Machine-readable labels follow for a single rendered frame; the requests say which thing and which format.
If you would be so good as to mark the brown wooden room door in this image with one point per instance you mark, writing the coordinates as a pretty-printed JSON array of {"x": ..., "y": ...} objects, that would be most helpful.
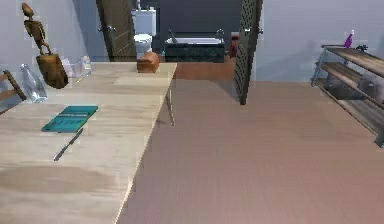
[{"x": 117, "y": 30}]

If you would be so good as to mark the dark grey box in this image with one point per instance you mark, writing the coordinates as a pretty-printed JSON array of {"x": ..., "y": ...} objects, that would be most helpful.
[{"x": 337, "y": 89}]

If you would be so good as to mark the brown bread loaf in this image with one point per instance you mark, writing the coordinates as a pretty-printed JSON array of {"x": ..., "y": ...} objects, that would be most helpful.
[{"x": 148, "y": 62}]

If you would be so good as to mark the wooden shelf rack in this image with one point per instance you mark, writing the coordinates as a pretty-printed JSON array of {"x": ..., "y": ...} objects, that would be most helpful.
[{"x": 356, "y": 86}]

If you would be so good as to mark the brown wooden chair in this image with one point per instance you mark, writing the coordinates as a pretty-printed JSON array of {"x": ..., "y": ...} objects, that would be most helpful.
[{"x": 10, "y": 93}]

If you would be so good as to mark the grey pen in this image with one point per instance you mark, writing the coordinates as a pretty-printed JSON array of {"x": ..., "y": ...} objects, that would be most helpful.
[{"x": 68, "y": 145}]

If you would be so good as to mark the purple spray bottle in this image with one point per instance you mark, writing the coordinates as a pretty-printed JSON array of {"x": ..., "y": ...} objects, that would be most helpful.
[{"x": 348, "y": 39}]

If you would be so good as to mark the dark bathtub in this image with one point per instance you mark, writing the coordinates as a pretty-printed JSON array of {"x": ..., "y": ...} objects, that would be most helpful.
[{"x": 194, "y": 49}]

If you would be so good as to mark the white toilet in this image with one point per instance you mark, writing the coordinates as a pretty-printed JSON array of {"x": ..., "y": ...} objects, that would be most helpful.
[{"x": 144, "y": 30}]

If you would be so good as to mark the yellow pencil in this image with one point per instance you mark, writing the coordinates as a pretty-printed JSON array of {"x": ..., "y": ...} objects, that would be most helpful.
[{"x": 82, "y": 77}]

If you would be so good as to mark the clear glass cup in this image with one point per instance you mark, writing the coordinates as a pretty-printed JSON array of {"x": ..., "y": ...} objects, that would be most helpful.
[{"x": 86, "y": 63}]

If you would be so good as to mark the pale wooden table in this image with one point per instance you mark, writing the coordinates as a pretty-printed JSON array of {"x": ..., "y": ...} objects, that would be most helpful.
[{"x": 100, "y": 143}]

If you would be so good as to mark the teal book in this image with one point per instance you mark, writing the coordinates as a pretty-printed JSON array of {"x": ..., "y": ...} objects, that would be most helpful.
[{"x": 70, "y": 118}]

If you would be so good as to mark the dark lattice room door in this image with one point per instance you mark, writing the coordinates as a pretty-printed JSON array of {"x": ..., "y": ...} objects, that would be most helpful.
[{"x": 246, "y": 50}]

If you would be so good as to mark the clear glass bottle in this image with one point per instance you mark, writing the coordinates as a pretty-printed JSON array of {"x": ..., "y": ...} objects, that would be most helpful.
[{"x": 32, "y": 85}]

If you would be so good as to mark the red bin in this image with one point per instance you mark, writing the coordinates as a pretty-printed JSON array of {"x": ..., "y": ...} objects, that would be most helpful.
[{"x": 234, "y": 45}]

